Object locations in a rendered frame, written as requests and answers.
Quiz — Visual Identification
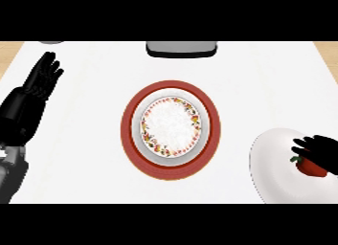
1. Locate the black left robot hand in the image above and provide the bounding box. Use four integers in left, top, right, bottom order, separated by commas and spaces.
0, 51, 65, 147

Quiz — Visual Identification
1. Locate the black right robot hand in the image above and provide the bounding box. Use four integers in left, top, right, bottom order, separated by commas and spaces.
289, 134, 338, 188

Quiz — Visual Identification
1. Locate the plain white plate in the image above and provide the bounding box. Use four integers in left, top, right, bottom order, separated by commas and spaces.
250, 127, 338, 205

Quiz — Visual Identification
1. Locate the floral rimmed white plate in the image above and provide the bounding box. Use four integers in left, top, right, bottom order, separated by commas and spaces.
130, 87, 211, 167

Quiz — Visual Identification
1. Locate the round red placemat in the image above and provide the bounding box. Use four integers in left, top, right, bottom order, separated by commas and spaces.
118, 79, 222, 181

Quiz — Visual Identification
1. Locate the grey and black appliance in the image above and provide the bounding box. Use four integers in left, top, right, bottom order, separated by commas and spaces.
145, 41, 220, 59

